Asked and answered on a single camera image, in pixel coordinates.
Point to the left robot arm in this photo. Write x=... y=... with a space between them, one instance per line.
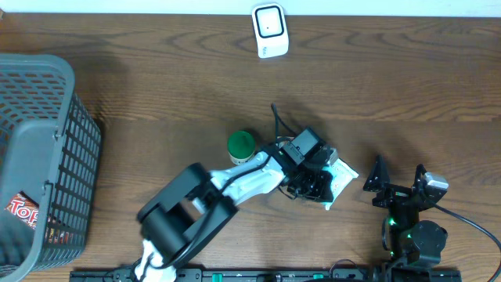
x=191 y=209

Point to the grey plastic basket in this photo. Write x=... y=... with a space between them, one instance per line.
x=50 y=151

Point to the red Top chocolate bar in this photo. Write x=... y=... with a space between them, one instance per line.
x=23 y=208

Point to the white wet wipes pack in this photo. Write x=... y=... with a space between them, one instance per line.
x=342 y=174

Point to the green lid jar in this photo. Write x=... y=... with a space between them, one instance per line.
x=241 y=147

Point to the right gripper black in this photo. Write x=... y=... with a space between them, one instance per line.
x=394 y=193

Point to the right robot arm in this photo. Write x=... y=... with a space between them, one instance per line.
x=415 y=245

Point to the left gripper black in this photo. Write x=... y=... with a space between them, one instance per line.
x=320 y=192

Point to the white barcode scanner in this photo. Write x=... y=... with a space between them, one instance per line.
x=270 y=30

